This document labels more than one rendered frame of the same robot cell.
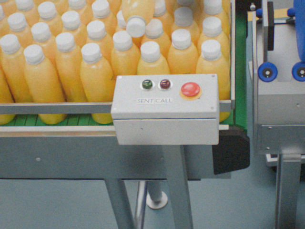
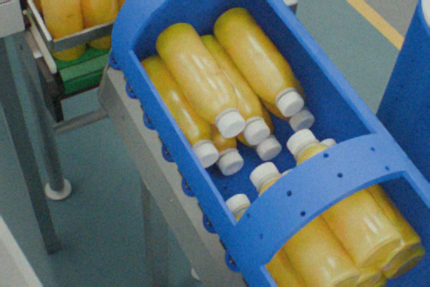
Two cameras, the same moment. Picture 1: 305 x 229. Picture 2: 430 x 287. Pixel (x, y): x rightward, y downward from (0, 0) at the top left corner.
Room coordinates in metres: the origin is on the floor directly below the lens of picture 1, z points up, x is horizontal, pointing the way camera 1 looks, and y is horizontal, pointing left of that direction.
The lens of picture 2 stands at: (0.52, -1.02, 1.97)
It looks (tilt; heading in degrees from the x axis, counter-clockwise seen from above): 52 degrees down; 39
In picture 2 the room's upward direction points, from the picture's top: 11 degrees clockwise
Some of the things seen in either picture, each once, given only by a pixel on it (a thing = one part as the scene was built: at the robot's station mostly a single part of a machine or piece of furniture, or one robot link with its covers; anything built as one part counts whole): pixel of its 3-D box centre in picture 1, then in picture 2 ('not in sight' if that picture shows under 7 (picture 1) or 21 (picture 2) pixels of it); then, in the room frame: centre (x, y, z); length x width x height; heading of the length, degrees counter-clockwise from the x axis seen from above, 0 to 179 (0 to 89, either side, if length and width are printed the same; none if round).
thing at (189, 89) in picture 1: (190, 89); not in sight; (0.84, -0.08, 1.11); 0.04 x 0.04 x 0.01
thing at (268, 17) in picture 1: (268, 32); not in sight; (1.09, -0.29, 0.99); 0.10 x 0.02 x 0.12; 168
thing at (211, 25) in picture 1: (211, 25); not in sight; (1.03, -0.16, 1.09); 0.04 x 0.04 x 0.02
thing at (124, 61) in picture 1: (129, 73); not in sight; (1.03, 0.04, 0.99); 0.07 x 0.07 x 0.19
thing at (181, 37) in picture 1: (181, 37); not in sight; (1.01, -0.09, 1.09); 0.04 x 0.04 x 0.02
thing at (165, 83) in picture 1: (165, 83); not in sight; (0.87, -0.03, 1.11); 0.02 x 0.02 x 0.01
